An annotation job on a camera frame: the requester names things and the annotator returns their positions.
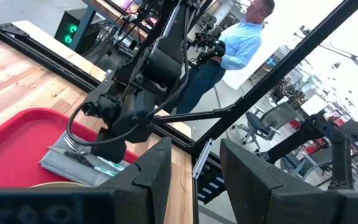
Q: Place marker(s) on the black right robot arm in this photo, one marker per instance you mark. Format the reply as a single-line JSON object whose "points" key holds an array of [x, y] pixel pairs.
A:
{"points": [[163, 56]]}

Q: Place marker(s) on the black aluminium table frame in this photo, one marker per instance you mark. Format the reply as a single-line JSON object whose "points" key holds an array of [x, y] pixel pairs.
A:
{"points": [[278, 71]]}

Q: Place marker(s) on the black handheld device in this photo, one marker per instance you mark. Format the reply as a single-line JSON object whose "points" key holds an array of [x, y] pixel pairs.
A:
{"points": [[210, 49]]}

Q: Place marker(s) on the black idle robot arm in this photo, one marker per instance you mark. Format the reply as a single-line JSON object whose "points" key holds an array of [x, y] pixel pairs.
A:
{"points": [[322, 127]]}

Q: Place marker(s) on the grey cloth napkin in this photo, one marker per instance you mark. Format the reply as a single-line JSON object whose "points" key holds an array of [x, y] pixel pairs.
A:
{"points": [[70, 172]]}

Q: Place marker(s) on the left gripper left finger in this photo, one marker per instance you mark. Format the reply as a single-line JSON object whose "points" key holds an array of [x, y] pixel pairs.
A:
{"points": [[154, 180]]}

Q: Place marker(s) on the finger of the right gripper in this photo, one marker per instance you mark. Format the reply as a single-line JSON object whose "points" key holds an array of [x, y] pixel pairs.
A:
{"points": [[109, 149]]}

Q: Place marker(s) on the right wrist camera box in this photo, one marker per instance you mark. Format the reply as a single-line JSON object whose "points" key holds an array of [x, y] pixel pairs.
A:
{"points": [[102, 109]]}

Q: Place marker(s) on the beige round plate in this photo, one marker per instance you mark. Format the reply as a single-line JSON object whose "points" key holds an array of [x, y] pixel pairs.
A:
{"points": [[61, 185]]}

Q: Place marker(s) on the black computer with green lights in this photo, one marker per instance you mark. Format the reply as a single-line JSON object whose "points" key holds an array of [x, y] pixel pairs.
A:
{"points": [[68, 31]]}

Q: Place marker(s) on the wooden workbench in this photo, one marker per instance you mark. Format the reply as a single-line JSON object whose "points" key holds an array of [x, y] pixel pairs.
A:
{"points": [[110, 12]]}

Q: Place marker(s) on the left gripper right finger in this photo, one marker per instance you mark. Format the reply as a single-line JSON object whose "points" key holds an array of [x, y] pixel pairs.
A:
{"points": [[247, 186]]}

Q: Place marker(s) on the silver frame bracket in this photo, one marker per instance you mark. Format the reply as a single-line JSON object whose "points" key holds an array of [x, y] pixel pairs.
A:
{"points": [[202, 158]]}

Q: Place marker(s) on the person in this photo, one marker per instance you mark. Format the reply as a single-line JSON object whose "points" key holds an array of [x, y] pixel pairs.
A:
{"points": [[241, 43]]}

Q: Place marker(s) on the grey office chair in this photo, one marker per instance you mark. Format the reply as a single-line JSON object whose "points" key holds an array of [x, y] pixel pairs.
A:
{"points": [[256, 124]]}

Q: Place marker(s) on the red plastic tray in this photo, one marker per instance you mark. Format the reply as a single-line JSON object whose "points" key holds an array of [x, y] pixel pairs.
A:
{"points": [[11, 149]]}

